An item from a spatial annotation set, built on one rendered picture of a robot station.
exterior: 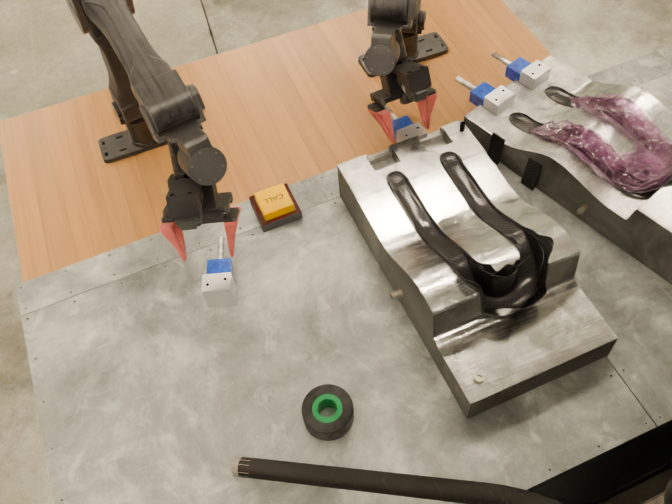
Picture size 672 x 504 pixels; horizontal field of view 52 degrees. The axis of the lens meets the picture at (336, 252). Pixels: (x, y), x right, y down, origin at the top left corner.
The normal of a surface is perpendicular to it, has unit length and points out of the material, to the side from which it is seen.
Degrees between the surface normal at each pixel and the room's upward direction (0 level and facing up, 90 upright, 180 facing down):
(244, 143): 0
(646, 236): 90
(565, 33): 0
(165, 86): 21
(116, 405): 0
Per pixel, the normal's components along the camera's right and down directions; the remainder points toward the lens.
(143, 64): 0.13, -0.29
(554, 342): -0.07, -0.57
